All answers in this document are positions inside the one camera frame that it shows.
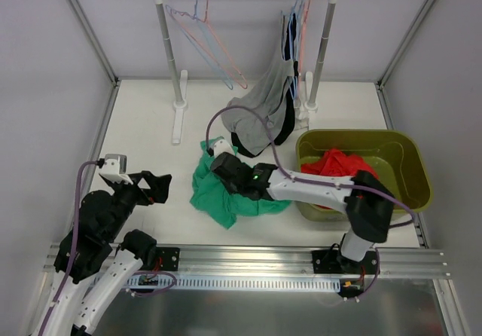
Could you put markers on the grey tank top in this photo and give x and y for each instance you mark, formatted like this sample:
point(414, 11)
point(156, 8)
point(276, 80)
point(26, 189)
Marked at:
point(260, 113)

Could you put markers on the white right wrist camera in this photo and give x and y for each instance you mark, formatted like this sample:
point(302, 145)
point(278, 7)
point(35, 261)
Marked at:
point(219, 146)

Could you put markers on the green tank top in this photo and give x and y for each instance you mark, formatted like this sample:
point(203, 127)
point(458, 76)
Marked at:
point(211, 197)

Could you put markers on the olive green plastic basin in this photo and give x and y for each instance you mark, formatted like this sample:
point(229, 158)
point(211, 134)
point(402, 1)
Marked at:
point(393, 157)

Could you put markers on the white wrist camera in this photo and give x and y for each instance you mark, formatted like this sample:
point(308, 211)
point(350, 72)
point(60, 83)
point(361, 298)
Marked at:
point(219, 146)
point(114, 169)

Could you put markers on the black tank top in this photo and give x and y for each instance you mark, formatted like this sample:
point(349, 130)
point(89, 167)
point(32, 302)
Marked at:
point(290, 87)

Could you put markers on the white slotted cable duct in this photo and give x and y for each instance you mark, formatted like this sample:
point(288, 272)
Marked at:
point(235, 283)

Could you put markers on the pink hanger far right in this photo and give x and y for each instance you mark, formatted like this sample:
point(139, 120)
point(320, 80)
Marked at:
point(303, 29)

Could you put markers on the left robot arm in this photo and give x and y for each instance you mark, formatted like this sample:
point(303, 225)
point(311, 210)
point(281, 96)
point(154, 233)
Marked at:
point(89, 273)

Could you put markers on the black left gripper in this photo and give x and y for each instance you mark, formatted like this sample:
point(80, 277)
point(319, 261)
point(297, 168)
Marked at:
point(136, 187)

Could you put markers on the aluminium mounting rail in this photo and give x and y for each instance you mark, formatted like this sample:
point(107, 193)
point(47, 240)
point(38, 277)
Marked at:
point(397, 263)

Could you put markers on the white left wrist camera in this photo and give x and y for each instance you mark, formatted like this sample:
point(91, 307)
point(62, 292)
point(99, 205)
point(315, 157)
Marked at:
point(114, 169)

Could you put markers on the white clothes rack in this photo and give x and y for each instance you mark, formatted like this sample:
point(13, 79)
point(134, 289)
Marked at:
point(180, 78)

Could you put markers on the red tank top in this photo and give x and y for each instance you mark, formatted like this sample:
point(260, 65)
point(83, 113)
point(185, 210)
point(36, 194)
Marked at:
point(336, 163)

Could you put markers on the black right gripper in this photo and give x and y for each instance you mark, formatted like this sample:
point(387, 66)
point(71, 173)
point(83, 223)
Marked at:
point(219, 163)

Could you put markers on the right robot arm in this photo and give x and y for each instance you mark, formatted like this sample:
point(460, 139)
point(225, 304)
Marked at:
point(362, 198)

